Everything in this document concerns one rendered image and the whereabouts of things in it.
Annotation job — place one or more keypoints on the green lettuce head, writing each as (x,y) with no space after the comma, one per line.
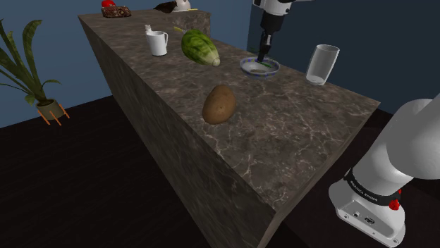
(198,48)

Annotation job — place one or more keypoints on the red round thing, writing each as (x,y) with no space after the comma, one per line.
(108,3)

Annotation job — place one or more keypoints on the potted green plant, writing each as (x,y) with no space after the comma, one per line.
(27,68)

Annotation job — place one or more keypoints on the dark brown bird figure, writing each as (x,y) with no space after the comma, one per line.
(166,7)

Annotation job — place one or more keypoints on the clear drinking glass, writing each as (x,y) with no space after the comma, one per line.
(321,65)

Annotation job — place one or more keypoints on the white mug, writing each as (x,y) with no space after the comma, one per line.
(157,44)

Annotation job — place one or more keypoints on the white rounded vessel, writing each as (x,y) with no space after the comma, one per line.
(182,5)

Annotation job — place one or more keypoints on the brown bread loaf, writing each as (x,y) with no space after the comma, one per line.
(116,12)

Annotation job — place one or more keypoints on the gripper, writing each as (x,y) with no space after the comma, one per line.
(271,23)

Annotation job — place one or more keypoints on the yellow-green stick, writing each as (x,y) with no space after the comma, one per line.
(178,29)

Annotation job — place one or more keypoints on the small white figure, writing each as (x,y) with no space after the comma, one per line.
(148,28)

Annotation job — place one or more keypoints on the thin green stalk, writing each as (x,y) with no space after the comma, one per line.
(265,64)

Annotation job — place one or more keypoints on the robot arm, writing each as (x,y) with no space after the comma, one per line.
(405,151)

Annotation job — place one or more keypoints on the brown potato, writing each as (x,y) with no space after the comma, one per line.
(219,104)

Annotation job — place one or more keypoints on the blue patterned white bowl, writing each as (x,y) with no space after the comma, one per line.
(260,69)

